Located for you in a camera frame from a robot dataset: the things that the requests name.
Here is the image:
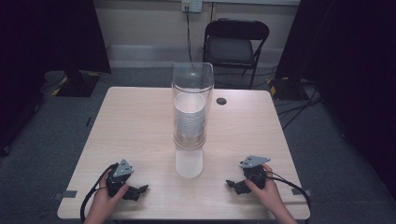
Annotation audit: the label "clear plastic cup dispenser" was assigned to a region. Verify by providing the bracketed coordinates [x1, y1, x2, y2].
[171, 62, 216, 179]

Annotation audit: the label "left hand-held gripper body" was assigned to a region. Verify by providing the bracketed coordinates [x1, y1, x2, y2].
[106, 159, 135, 199]

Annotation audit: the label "person's right hand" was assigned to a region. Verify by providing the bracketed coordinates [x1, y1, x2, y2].
[244, 163, 283, 213]

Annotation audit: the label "person's left hand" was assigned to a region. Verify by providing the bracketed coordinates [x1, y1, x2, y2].
[92, 168, 130, 216]

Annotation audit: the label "stack of white paper cups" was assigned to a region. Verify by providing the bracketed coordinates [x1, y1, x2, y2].
[173, 91, 206, 140]

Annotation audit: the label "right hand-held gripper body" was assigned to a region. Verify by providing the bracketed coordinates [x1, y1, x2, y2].
[239, 155, 272, 190]

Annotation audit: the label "grey tape strip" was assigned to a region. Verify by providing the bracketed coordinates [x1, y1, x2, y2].
[290, 188, 314, 197]
[52, 189, 78, 201]

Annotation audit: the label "dark curtain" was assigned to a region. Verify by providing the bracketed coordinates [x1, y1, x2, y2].
[275, 0, 396, 200]
[0, 0, 112, 157]

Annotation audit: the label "black folding chair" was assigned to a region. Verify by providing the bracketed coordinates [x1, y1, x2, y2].
[202, 18, 271, 91]

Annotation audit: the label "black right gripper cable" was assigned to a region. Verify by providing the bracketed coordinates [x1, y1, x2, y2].
[265, 170, 312, 210]

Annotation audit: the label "black stand base yellow tape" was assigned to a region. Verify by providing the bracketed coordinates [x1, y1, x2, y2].
[50, 70, 103, 98]
[268, 76, 310, 102]

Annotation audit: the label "black wall power cable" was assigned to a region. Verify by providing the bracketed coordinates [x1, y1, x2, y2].
[185, 5, 194, 63]

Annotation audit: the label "black floor cables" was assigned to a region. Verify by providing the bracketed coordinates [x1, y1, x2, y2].
[276, 79, 323, 131]

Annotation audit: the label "white wall outlet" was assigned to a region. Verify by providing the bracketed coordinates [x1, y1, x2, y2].
[181, 0, 204, 14]

